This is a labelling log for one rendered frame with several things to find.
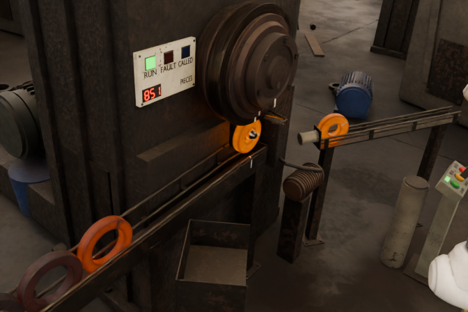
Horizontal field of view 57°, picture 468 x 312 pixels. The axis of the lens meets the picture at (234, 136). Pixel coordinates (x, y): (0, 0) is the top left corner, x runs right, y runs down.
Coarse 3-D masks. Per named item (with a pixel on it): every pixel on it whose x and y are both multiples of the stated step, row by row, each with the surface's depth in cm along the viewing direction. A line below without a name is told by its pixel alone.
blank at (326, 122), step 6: (330, 114) 208; (336, 114) 208; (324, 120) 208; (330, 120) 207; (336, 120) 208; (342, 120) 209; (318, 126) 210; (324, 126) 208; (330, 126) 209; (342, 126) 211; (348, 126) 212; (324, 132) 210; (336, 132) 213; (342, 132) 213; (336, 138) 214
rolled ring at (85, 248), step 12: (108, 216) 134; (96, 228) 129; (108, 228) 132; (120, 228) 136; (84, 240) 128; (96, 240) 130; (120, 240) 141; (84, 252) 127; (84, 264) 129; (96, 264) 133
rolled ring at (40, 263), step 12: (60, 252) 123; (36, 264) 118; (48, 264) 118; (60, 264) 122; (72, 264) 126; (24, 276) 116; (36, 276) 117; (72, 276) 128; (24, 288) 115; (60, 288) 129; (24, 300) 116; (36, 300) 122; (48, 300) 125
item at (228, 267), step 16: (192, 224) 147; (208, 224) 146; (224, 224) 146; (240, 224) 145; (192, 240) 150; (208, 240) 150; (224, 240) 149; (240, 240) 149; (192, 256) 147; (208, 256) 147; (224, 256) 148; (240, 256) 148; (192, 272) 141; (208, 272) 142; (224, 272) 142; (240, 272) 142; (176, 288) 125; (192, 288) 124; (208, 288) 124; (224, 288) 124; (240, 288) 123; (176, 304) 128; (192, 304) 128; (208, 304) 127; (224, 304) 127; (240, 304) 126
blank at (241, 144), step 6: (258, 120) 180; (240, 126) 174; (246, 126) 174; (252, 126) 178; (258, 126) 182; (234, 132) 174; (240, 132) 173; (246, 132) 176; (258, 132) 184; (234, 138) 175; (240, 138) 174; (246, 138) 183; (258, 138) 185; (234, 144) 176; (240, 144) 176; (246, 144) 179; (252, 144) 183; (240, 150) 177; (246, 150) 181
